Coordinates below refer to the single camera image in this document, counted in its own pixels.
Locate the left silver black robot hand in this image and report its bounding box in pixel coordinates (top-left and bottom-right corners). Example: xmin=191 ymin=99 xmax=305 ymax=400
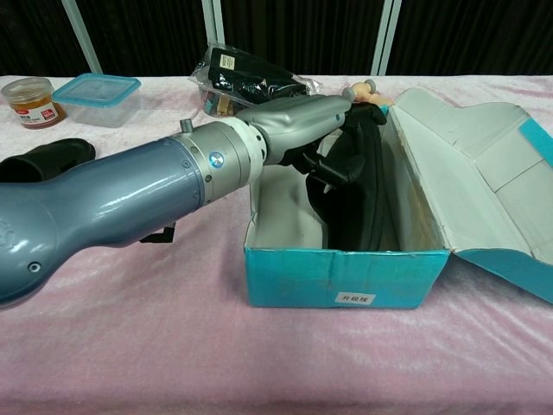
xmin=236 ymin=95 xmax=391 ymax=186

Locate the black foam slipper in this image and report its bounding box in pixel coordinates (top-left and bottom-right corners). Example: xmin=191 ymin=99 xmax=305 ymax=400
xmin=0 ymin=138 xmax=97 ymax=185
xmin=304 ymin=105 xmax=392 ymax=252

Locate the teal cardboard shoe box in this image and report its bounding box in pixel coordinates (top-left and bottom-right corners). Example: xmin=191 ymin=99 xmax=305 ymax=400
xmin=244 ymin=87 xmax=553 ymax=309

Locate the plastic bag of black socks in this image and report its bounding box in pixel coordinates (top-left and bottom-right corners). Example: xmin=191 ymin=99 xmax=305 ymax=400
xmin=188 ymin=41 xmax=323 ymax=118

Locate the small beige toy figure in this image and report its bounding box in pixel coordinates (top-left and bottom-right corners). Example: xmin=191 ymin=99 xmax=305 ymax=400
xmin=343 ymin=80 xmax=395 ymax=107

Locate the black curtain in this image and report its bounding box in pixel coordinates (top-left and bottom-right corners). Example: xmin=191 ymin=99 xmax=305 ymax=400
xmin=0 ymin=0 xmax=553 ymax=79

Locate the clear container with blue lid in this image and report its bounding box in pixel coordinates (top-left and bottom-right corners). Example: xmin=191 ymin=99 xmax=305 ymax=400
xmin=52 ymin=73 xmax=143 ymax=129

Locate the pink velvet tablecloth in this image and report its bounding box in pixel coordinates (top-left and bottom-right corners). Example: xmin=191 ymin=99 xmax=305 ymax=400
xmin=0 ymin=73 xmax=553 ymax=415

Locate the clear jar with amber contents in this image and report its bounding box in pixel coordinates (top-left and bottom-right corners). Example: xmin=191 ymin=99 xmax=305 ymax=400
xmin=1 ymin=76 xmax=67 ymax=131

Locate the white metal frame post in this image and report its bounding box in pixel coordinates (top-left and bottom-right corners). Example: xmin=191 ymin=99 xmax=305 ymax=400
xmin=201 ymin=0 xmax=225 ymax=49
xmin=372 ymin=0 xmax=406 ymax=77
xmin=60 ymin=0 xmax=104 ymax=74

